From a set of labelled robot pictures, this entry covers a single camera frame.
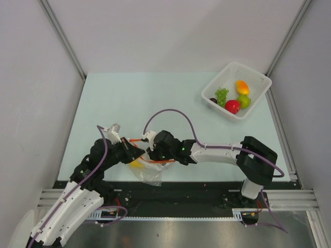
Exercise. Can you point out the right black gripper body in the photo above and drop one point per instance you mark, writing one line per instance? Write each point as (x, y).
(157, 153)

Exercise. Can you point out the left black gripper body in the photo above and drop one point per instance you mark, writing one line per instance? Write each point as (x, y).
(121, 152)

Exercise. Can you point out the clear zip top bag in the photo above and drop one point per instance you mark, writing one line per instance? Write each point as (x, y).
(152, 172)

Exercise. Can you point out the brown fake fig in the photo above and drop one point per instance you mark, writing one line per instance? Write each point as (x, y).
(213, 100)

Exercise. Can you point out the green fake grapes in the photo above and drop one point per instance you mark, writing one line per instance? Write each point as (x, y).
(221, 96)

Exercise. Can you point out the red fake apple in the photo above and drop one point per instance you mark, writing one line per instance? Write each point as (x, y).
(232, 106)

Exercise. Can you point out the green fake pear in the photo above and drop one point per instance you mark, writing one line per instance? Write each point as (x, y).
(244, 101)

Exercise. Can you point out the orange fake mango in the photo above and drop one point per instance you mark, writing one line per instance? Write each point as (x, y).
(242, 87)

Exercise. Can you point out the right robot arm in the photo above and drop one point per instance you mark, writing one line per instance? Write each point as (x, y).
(254, 159)

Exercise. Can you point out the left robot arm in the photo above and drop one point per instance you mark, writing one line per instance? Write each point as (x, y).
(84, 193)

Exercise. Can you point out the white plastic basket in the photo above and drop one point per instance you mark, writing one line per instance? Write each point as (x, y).
(257, 83)

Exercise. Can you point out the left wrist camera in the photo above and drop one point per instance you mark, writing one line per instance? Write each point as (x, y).
(112, 133)

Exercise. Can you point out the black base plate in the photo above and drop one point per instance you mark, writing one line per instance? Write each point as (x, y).
(181, 199)

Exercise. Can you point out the white cable duct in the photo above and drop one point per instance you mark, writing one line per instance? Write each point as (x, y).
(236, 215)

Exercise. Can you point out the aluminium rail right side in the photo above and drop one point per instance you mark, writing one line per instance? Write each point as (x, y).
(286, 150)

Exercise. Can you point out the left aluminium frame post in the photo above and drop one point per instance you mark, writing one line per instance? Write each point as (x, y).
(54, 22)

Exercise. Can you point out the aluminium frame post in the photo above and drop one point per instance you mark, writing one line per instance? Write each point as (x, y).
(54, 22)
(304, 8)

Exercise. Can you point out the right aluminium frame post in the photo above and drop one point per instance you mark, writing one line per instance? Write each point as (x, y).
(304, 8)

